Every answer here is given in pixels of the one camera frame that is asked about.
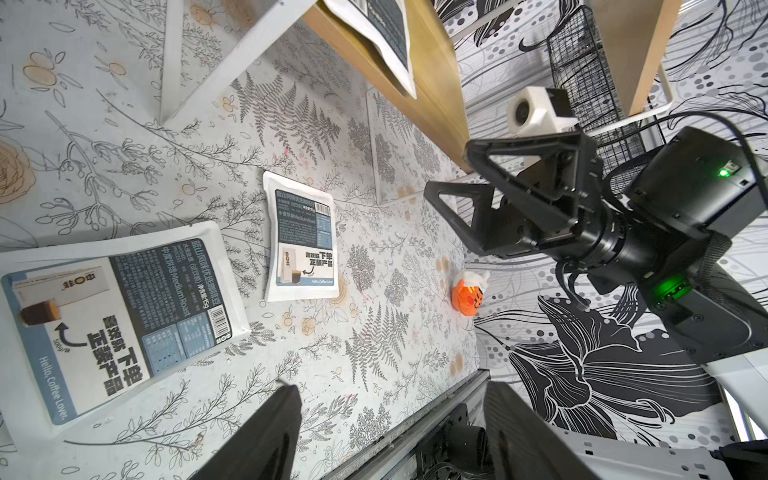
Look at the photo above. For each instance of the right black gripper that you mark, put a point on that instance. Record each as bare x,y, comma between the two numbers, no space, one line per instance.
540,194

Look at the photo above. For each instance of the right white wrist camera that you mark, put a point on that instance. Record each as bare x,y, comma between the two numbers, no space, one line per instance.
537,111

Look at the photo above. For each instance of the wooden two-tier shelf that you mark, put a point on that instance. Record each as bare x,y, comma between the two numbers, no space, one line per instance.
634,37

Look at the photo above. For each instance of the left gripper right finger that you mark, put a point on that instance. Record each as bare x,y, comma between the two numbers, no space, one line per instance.
522,445

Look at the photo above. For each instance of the blue coffee bag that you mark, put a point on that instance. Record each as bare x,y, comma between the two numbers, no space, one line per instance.
304,256
84,324
385,24

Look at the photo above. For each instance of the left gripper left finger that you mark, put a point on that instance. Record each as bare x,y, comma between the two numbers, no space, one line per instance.
265,446

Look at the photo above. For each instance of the black wire basket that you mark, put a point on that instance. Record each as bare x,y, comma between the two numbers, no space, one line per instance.
580,67

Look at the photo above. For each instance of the blue coffee bag top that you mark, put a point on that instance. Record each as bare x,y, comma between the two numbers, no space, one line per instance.
304,256

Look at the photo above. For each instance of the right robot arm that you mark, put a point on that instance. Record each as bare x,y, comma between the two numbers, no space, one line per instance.
649,326

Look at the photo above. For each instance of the orange cat toy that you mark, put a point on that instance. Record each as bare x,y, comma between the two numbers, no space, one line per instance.
467,292

